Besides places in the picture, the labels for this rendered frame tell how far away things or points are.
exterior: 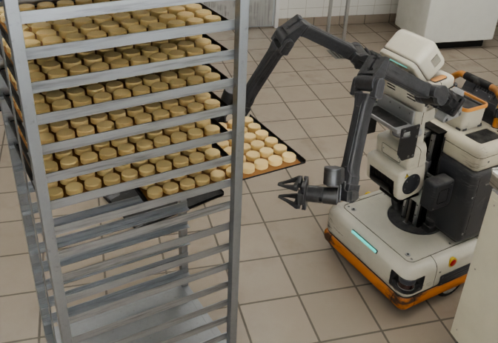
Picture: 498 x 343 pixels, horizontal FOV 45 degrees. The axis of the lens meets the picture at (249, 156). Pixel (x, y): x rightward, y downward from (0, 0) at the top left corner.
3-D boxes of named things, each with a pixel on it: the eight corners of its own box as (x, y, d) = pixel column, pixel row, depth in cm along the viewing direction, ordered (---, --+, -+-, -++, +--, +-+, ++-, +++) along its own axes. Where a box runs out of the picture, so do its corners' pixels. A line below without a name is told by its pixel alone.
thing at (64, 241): (187, 207, 249) (187, 201, 248) (190, 210, 247) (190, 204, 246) (29, 252, 221) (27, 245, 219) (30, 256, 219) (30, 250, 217)
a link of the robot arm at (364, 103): (387, 80, 199) (362, 77, 208) (377, 76, 196) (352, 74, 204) (361, 204, 202) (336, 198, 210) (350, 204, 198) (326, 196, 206)
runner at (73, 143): (236, 108, 188) (236, 99, 187) (240, 112, 186) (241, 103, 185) (27, 153, 160) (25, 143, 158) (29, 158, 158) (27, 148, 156)
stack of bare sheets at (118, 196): (187, 167, 388) (187, 163, 386) (224, 195, 361) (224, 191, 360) (102, 197, 355) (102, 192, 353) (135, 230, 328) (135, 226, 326)
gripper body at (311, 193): (299, 210, 202) (321, 212, 200) (299, 186, 196) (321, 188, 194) (303, 198, 207) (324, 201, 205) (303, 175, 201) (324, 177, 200)
